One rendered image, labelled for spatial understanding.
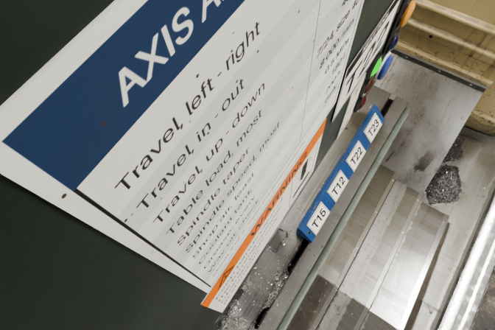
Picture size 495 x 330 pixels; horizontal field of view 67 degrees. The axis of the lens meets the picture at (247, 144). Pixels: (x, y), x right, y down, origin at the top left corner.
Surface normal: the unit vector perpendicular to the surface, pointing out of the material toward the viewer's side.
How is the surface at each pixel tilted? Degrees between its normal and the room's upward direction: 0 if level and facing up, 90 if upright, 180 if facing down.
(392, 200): 8
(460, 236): 17
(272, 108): 90
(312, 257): 0
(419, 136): 24
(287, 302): 0
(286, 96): 90
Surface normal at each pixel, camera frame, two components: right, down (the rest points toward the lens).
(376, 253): 0.02, -0.54
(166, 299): 0.83, 0.48
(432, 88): -0.28, -0.10
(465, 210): -0.30, -0.57
